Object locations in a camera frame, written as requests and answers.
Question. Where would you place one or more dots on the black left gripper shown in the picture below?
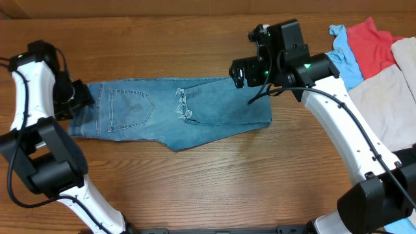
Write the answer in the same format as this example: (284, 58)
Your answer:
(84, 98)

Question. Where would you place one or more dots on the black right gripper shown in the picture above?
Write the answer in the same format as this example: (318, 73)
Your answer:
(251, 67)

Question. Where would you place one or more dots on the blue denim jeans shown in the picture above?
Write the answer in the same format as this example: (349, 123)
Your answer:
(180, 113)

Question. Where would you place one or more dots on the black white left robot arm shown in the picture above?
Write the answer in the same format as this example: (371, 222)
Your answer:
(45, 164)

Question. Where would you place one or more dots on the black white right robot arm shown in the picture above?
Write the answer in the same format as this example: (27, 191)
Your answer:
(383, 189)

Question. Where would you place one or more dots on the light blue t-shirt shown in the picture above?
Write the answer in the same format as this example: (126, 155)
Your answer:
(343, 58)

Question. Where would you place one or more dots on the red t-shirt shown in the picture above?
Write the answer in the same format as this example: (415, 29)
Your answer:
(371, 47)

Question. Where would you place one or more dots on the pale pink garment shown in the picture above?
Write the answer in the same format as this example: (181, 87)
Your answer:
(387, 100)

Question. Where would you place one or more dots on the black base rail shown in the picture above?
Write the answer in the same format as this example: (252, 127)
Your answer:
(221, 230)

